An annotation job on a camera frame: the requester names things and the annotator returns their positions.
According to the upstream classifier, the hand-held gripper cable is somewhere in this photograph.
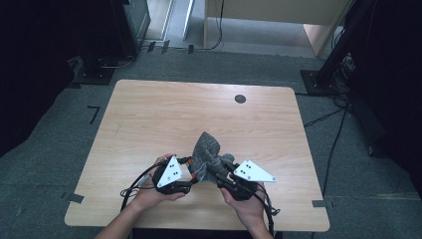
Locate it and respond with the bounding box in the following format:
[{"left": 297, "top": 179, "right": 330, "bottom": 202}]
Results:
[
  {"left": 255, "top": 183, "right": 282, "bottom": 237},
  {"left": 118, "top": 161, "right": 167, "bottom": 212}
]

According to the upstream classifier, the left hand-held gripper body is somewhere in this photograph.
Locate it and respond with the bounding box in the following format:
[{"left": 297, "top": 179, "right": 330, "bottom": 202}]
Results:
[{"left": 152, "top": 155, "right": 193, "bottom": 196}]

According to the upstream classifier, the light wooden cabinet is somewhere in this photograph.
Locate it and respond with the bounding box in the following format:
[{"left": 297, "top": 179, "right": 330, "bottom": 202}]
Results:
[{"left": 202, "top": 0, "right": 352, "bottom": 58}]

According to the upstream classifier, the person's right hand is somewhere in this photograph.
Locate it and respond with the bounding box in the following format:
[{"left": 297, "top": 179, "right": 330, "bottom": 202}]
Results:
[{"left": 220, "top": 181, "right": 267, "bottom": 232}]

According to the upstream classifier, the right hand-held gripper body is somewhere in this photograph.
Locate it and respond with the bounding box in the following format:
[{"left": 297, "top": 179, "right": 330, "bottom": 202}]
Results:
[{"left": 225, "top": 159, "right": 277, "bottom": 201}]

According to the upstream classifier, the black flat stand base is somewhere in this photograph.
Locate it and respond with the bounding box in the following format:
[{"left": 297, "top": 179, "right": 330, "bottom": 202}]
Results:
[{"left": 73, "top": 64, "right": 115, "bottom": 87}]

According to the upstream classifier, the right hand-held gripper cable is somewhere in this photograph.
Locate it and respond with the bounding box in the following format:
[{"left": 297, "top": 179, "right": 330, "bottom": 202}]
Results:
[{"left": 255, "top": 183, "right": 282, "bottom": 237}]

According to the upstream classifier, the dark curtain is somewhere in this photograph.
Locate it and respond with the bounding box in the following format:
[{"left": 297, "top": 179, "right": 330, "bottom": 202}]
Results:
[
  {"left": 344, "top": 0, "right": 422, "bottom": 200},
  {"left": 0, "top": 0, "right": 115, "bottom": 157}
]

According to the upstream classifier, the grey cloth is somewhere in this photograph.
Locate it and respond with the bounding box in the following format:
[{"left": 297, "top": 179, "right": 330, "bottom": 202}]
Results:
[{"left": 191, "top": 131, "right": 237, "bottom": 184}]

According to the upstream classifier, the black square stand base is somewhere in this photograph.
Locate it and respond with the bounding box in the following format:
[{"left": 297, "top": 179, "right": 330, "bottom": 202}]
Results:
[{"left": 300, "top": 69, "right": 341, "bottom": 98}]

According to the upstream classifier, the black angled floor tape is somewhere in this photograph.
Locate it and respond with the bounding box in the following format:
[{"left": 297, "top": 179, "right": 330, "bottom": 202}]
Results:
[{"left": 87, "top": 105, "right": 101, "bottom": 125}]

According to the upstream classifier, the black hanging cable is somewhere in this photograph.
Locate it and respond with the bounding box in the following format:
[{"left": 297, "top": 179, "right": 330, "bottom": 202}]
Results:
[{"left": 195, "top": 0, "right": 225, "bottom": 52}]

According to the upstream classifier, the black metal stand pole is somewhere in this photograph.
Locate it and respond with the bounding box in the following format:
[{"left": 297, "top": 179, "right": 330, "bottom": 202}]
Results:
[{"left": 315, "top": 0, "right": 376, "bottom": 86}]

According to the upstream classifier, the left hand-held gripper cable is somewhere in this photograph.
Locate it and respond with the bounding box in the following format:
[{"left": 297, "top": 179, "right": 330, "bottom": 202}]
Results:
[{"left": 118, "top": 161, "right": 167, "bottom": 212}]

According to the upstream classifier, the black floor cable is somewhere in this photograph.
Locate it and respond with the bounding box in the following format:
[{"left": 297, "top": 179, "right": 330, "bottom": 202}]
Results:
[
  {"left": 321, "top": 108, "right": 348, "bottom": 198},
  {"left": 303, "top": 107, "right": 347, "bottom": 128}
]

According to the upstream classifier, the black cable bundle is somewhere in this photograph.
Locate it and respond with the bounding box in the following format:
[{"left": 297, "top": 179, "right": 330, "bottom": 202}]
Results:
[{"left": 331, "top": 53, "right": 356, "bottom": 98}]

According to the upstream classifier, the person's left hand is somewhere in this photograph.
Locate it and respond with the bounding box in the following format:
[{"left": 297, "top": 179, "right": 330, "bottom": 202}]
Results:
[{"left": 129, "top": 153, "right": 187, "bottom": 213}]

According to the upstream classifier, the black equipment cabinet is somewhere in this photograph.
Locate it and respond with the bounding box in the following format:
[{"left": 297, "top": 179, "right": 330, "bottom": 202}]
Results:
[{"left": 110, "top": 0, "right": 152, "bottom": 59}]

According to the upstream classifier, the metal rail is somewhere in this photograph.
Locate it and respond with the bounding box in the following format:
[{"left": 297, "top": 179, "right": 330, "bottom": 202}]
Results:
[
  {"left": 182, "top": 0, "right": 196, "bottom": 41},
  {"left": 160, "top": 0, "right": 177, "bottom": 41}
]

